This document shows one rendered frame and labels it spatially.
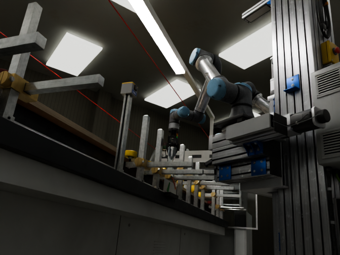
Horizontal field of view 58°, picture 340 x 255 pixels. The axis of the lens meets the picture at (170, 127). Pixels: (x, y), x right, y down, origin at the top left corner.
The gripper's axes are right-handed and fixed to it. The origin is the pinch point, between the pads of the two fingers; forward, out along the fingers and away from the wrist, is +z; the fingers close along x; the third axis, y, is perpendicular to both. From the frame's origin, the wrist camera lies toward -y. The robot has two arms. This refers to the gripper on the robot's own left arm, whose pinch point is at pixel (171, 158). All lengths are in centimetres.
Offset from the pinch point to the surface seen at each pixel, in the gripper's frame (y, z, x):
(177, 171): 4.2, 10.1, 5.0
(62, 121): 75, 6, -51
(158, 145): 3.4, -7.1, -9.6
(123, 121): 51, -6, -27
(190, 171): 7.2, 10.1, 13.4
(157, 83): -346, -242, -46
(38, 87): 120, 11, -43
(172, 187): -21.7, 16.7, 1.9
